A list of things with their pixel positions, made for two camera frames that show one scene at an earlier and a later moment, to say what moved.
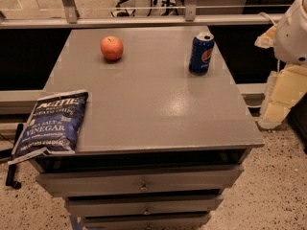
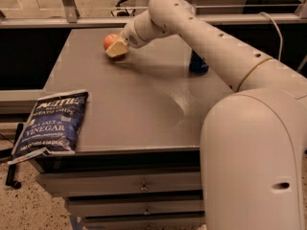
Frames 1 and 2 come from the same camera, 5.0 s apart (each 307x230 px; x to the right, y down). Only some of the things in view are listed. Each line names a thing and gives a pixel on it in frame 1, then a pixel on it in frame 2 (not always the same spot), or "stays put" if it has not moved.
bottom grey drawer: x=178 y=221 stays put
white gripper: x=293 y=37 to x=129 y=35
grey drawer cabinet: x=164 y=133 stays put
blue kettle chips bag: x=53 y=126 stays put
